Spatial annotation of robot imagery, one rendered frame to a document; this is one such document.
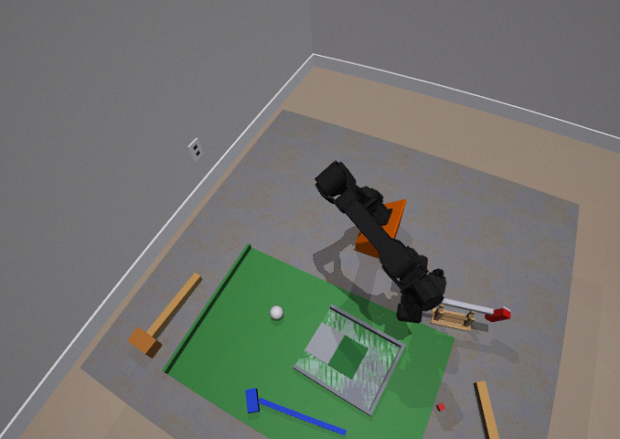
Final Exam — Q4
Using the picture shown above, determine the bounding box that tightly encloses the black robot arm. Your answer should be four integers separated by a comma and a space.
315, 160, 447, 312

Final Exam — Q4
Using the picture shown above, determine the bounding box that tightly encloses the blue putter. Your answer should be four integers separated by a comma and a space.
245, 388, 347, 435

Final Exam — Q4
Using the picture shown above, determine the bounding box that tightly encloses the green flat mat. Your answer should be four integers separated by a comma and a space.
167, 248, 454, 439

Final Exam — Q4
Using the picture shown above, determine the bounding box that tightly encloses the brown wooden mallet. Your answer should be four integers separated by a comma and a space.
474, 381, 499, 439
128, 273, 203, 359

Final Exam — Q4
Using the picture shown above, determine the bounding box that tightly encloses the white golf ball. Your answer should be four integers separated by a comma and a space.
270, 305, 283, 320

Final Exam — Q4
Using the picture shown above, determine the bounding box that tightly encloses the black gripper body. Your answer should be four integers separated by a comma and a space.
396, 254, 428, 323

